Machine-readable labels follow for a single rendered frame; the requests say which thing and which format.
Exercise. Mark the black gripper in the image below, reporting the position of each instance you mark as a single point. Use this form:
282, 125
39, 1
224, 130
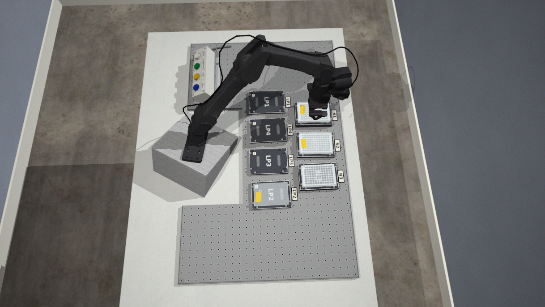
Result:
313, 102

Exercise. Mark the white control box with colored buttons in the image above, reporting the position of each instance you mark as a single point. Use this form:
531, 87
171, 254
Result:
205, 74

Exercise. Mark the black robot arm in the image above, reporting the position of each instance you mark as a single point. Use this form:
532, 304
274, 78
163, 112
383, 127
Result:
247, 68

